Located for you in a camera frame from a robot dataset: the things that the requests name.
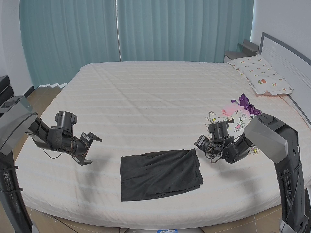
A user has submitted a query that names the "grey bedside table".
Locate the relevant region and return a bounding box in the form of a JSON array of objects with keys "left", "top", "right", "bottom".
[{"left": 224, "top": 38, "right": 259, "bottom": 62}]

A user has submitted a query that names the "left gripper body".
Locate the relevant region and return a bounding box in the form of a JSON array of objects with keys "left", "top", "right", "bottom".
[{"left": 72, "top": 133, "right": 91, "bottom": 160}]

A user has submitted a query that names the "white printed pillow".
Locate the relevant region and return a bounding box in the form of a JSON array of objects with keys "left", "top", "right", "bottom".
[{"left": 226, "top": 54, "right": 294, "bottom": 95}]

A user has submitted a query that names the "pink garment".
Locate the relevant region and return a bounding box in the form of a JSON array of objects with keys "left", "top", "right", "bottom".
[{"left": 222, "top": 103, "right": 243, "bottom": 117}]

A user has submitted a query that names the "bed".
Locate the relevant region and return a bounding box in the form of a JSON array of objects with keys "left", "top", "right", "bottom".
[{"left": 15, "top": 32, "right": 311, "bottom": 229}]

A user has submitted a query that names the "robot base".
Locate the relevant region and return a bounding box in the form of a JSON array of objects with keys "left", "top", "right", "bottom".
[{"left": 119, "top": 228, "right": 202, "bottom": 233}]

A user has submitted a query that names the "black chest of drawers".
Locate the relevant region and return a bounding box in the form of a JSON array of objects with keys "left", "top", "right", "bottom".
[{"left": 0, "top": 75, "right": 14, "bottom": 106}]

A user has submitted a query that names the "black T-shirt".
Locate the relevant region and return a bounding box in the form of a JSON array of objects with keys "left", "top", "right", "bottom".
[{"left": 120, "top": 149, "right": 204, "bottom": 202}]

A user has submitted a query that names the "black cable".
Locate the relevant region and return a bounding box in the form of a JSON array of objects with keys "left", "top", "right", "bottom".
[
  {"left": 51, "top": 215, "right": 73, "bottom": 229},
  {"left": 0, "top": 113, "right": 37, "bottom": 152}
]

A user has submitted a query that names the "white printed pyjama garment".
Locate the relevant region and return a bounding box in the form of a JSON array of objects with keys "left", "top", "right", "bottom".
[{"left": 205, "top": 111, "right": 260, "bottom": 156}]

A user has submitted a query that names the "purple satin garment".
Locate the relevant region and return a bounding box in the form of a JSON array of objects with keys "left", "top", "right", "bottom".
[{"left": 231, "top": 94, "right": 262, "bottom": 117}]

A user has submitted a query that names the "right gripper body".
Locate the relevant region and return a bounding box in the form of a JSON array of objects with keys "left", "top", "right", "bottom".
[{"left": 194, "top": 135, "right": 213, "bottom": 153}]

